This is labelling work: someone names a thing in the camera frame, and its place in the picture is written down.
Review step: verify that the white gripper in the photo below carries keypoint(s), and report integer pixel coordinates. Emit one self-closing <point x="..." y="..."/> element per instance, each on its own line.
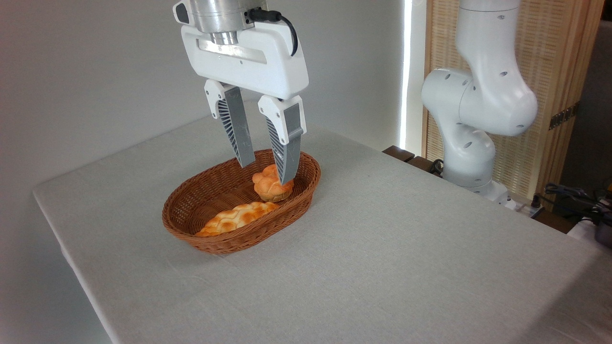
<point x="267" y="71"/>

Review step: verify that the long braided bread loaf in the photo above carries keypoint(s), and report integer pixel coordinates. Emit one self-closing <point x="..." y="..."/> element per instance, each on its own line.
<point x="234" y="217"/>

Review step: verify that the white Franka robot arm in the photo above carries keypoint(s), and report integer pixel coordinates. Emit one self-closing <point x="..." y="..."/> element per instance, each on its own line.
<point x="487" y="95"/>

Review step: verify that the round knotted bread roll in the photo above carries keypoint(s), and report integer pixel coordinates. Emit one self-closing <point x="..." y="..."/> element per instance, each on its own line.
<point x="267" y="188"/>

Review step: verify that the brown wicker basket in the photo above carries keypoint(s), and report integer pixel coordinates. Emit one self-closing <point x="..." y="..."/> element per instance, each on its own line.
<point x="191" y="200"/>

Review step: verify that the light grey tablecloth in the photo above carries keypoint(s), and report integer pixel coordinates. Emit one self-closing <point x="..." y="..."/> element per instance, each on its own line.
<point x="382" y="263"/>

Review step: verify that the white power strip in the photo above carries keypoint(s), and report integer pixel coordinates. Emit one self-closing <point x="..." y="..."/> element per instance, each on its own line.
<point x="523" y="206"/>

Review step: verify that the bamboo and wood screen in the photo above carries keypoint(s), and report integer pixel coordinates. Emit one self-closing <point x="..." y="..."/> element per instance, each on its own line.
<point x="550" y="48"/>

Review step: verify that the black metal screen hinge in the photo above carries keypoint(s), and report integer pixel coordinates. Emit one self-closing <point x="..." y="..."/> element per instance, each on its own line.
<point x="564" y="116"/>

